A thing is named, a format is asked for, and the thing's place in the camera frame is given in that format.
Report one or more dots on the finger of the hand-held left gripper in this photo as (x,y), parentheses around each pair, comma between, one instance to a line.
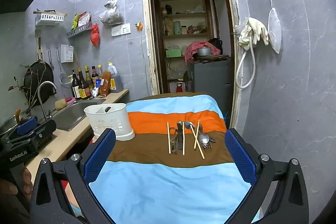
(46,132)
(26,125)

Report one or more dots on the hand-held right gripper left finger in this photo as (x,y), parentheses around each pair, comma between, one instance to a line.
(99,151)

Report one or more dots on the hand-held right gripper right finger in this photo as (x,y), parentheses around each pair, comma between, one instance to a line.
(240,153)

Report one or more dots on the white plastic utensil holder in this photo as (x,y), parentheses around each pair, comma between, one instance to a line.
(110,124)

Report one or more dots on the silver fork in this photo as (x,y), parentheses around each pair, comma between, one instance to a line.
(209,146)

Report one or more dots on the small silver spoon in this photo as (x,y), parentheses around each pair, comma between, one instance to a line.
(203,138)

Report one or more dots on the large silver spoon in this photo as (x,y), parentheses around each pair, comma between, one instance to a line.
(188,124)

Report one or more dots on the person's left hand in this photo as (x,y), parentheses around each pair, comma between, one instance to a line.
(27,182)

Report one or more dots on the steel container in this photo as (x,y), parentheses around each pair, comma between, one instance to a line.
(8,124)

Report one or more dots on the yellow sponge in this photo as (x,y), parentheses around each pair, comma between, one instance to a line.
(60,104)

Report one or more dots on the steel faucet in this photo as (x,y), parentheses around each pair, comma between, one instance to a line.
(40,98)

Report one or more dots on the steel sink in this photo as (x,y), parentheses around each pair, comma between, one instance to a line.
(72,115)

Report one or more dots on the dried branch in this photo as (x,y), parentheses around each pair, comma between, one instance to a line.
(31,87)

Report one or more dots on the pink dish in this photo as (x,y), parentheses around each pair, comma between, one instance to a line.
(71,100)

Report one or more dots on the black wok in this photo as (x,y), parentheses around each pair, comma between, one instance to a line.
(44,74)

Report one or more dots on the metal strainer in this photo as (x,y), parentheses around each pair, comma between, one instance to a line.
(65,81)

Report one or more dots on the dark sauce bottle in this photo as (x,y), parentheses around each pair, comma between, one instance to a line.
(89,79)
(83,87)

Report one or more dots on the blue white packet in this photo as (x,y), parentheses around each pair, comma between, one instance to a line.
(96,88)

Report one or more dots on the hanging metal ladle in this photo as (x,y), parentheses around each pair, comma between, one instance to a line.
(50,58)

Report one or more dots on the dark oil jug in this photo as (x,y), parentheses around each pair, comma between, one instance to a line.
(115,81)

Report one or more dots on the dark bottle red label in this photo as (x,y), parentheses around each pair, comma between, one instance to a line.
(94,74)

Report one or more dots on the grey cabinet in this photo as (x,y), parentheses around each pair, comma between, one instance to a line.
(212,82)

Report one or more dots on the striped tablecloth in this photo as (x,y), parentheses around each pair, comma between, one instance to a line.
(170,187)

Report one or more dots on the clear bottle yellow cap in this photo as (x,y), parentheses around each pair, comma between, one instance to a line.
(100,71)

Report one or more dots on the wooden spatula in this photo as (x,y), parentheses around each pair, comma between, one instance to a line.
(39,45)

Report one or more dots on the metal pot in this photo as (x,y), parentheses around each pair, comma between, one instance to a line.
(204,51)

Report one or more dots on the red plastic bag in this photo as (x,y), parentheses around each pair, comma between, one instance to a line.
(95,35)

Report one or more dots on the black bag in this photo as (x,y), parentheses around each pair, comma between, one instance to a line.
(215,43)

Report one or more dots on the pink cloth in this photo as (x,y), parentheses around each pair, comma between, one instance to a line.
(191,49)

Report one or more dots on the snack packets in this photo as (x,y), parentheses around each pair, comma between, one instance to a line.
(82,19)

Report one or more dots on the green box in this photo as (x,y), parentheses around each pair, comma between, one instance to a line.
(173,53)

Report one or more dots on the wooden shelf unit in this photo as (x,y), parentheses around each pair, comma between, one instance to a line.
(157,43)

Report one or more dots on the cream rubber gloves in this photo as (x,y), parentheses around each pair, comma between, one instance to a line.
(256,29)

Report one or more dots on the orange plug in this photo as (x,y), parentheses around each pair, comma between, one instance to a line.
(139,26)

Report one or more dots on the clear bag of dried goods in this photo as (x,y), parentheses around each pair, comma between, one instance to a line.
(111,15)

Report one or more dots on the green canister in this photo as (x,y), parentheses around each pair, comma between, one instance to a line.
(177,28)

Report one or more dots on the grey wall rack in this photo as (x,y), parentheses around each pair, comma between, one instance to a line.
(78,32)

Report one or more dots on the white wall basket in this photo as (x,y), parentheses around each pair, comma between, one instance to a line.
(50,19)

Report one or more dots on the wall switch panel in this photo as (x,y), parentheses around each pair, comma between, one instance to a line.
(120,29)

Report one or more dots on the worn door frame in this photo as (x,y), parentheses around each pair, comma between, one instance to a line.
(145,29)

